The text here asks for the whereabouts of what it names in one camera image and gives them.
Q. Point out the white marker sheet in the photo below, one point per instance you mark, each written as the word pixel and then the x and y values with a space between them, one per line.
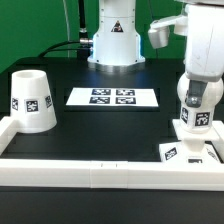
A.
pixel 112 97

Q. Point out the white lamp base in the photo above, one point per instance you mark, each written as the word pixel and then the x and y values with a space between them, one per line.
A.
pixel 202 148

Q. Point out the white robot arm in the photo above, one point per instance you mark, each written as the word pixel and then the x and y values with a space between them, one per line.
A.
pixel 117 45

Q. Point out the white lamp bulb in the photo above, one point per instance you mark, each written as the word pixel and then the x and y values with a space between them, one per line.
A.
pixel 198 100

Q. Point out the white lamp hood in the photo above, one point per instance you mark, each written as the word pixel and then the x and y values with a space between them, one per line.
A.
pixel 31 102

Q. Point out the white frame wall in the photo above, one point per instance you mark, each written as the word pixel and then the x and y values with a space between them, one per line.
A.
pixel 105 174

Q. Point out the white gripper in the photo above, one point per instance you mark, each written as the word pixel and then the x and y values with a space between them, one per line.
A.
pixel 202 22

